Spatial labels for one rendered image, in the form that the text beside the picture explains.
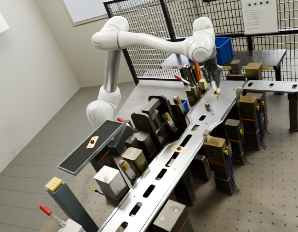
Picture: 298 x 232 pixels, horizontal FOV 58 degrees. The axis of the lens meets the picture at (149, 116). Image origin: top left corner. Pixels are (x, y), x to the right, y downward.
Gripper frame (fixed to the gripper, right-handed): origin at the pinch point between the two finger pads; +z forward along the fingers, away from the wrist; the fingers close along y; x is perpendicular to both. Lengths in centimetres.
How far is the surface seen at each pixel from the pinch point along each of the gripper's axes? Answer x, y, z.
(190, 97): -3.1, -17.1, 7.0
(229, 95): 2.9, 6.2, 6.9
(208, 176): -39, 7, 33
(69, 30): 140, -322, 0
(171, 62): 37, -56, 4
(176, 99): -18.9, -15.5, -2.8
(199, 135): -34.3, 5.0, 6.8
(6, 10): 73, -344, -62
